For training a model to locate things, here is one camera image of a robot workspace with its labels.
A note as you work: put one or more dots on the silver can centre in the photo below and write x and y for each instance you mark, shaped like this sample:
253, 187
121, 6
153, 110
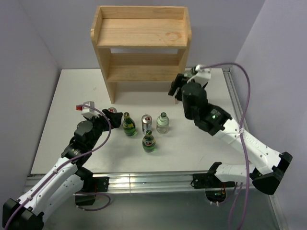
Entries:
146, 123

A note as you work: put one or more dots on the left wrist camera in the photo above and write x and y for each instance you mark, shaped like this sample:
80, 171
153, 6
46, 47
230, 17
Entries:
86, 111

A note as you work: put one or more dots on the clear glass bottle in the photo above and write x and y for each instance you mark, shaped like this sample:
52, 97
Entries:
162, 123
189, 72

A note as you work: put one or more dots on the green Perrier bottle red label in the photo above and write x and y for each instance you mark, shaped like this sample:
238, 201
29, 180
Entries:
148, 142

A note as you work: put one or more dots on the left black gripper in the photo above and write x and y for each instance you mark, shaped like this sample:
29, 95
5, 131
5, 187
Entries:
114, 120

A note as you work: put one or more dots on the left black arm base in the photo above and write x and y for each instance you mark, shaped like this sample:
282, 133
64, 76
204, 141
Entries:
93, 189

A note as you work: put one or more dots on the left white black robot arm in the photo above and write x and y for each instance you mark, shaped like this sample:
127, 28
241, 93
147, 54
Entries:
67, 177

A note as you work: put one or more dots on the silver blue can left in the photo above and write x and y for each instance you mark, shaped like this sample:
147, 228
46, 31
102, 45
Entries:
112, 111

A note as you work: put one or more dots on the green Perrier bottle yellow label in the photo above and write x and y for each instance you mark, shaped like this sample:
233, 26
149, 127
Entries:
128, 124

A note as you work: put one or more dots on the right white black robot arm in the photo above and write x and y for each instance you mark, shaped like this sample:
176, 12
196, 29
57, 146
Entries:
265, 167

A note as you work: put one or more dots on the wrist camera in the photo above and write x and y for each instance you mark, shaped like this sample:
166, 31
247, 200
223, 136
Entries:
86, 111
201, 73

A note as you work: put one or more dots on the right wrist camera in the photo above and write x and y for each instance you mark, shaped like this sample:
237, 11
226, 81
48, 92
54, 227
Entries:
201, 73

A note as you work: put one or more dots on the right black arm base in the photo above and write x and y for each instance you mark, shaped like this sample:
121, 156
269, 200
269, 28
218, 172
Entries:
208, 181

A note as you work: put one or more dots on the wooden three-tier shelf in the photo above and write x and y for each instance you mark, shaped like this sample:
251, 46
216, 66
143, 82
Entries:
140, 43

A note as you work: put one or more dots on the aluminium frame rail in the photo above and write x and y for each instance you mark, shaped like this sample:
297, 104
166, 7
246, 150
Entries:
184, 150

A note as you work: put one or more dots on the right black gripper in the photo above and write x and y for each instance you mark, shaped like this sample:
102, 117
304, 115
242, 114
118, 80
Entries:
179, 80

